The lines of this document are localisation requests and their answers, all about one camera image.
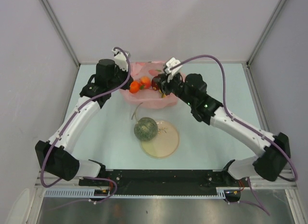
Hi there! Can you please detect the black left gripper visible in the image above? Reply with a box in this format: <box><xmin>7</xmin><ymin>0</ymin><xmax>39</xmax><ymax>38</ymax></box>
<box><xmin>107</xmin><ymin>63</ymin><xmax>133</xmax><ymax>91</ymax></box>

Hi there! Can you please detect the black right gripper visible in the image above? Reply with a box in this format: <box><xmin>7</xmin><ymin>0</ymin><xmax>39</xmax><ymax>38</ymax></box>
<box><xmin>153</xmin><ymin>72</ymin><xmax>194</xmax><ymax>107</ymax></box>

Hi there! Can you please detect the dark red fake apple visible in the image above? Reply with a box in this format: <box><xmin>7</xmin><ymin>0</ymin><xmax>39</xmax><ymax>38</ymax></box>
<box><xmin>151</xmin><ymin>74</ymin><xmax>163</xmax><ymax>93</ymax></box>

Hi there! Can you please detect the red yellow fake peach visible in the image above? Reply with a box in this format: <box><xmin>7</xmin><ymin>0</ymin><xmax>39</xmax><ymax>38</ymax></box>
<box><xmin>140</xmin><ymin>76</ymin><xmax>152</xmax><ymax>90</ymax></box>

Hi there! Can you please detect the pink plastic bag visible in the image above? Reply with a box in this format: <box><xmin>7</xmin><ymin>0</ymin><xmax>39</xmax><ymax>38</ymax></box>
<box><xmin>120</xmin><ymin>61</ymin><xmax>178</xmax><ymax>109</ymax></box>

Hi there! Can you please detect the green netted fake melon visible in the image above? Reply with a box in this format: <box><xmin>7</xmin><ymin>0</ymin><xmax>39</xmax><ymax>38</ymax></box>
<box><xmin>131</xmin><ymin>103</ymin><xmax>158</xmax><ymax>142</ymax></box>

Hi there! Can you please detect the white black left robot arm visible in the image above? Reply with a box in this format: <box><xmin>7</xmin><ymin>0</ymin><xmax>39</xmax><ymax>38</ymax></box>
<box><xmin>35</xmin><ymin>57</ymin><xmax>132</xmax><ymax>188</ymax></box>

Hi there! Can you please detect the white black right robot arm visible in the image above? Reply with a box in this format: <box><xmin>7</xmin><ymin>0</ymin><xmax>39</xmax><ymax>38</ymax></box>
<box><xmin>154</xmin><ymin>74</ymin><xmax>290</xmax><ymax>186</ymax></box>

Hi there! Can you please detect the orange red fake tomato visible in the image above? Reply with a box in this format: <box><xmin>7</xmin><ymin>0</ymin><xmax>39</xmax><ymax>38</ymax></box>
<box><xmin>129</xmin><ymin>81</ymin><xmax>141</xmax><ymax>94</ymax></box>

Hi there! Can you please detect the cream ceramic plate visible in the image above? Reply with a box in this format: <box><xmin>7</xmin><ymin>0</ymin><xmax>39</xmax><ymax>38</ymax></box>
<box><xmin>140</xmin><ymin>120</ymin><xmax>180</xmax><ymax>159</ymax></box>

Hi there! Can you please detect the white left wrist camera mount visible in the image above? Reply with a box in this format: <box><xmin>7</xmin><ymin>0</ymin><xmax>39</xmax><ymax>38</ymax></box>
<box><xmin>112</xmin><ymin>47</ymin><xmax>130</xmax><ymax>72</ymax></box>

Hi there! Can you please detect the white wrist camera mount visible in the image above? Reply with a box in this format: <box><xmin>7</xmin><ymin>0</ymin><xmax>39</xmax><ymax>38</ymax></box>
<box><xmin>163</xmin><ymin>57</ymin><xmax>181</xmax><ymax>82</ymax></box>
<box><xmin>112</xmin><ymin>47</ymin><xmax>130</xmax><ymax>72</ymax></box>

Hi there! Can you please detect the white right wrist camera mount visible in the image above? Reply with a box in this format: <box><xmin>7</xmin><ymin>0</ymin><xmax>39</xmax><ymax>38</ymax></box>
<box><xmin>163</xmin><ymin>57</ymin><xmax>181</xmax><ymax>82</ymax></box>

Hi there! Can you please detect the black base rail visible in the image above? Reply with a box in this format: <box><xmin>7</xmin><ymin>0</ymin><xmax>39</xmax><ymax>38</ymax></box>
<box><xmin>78</xmin><ymin>169</ymin><xmax>249</xmax><ymax>201</ymax></box>

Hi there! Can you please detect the aluminium frame rail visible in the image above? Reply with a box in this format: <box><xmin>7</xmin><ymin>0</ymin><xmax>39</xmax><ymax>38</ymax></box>
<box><xmin>244</xmin><ymin>64</ymin><xmax>295</xmax><ymax>183</ymax></box>

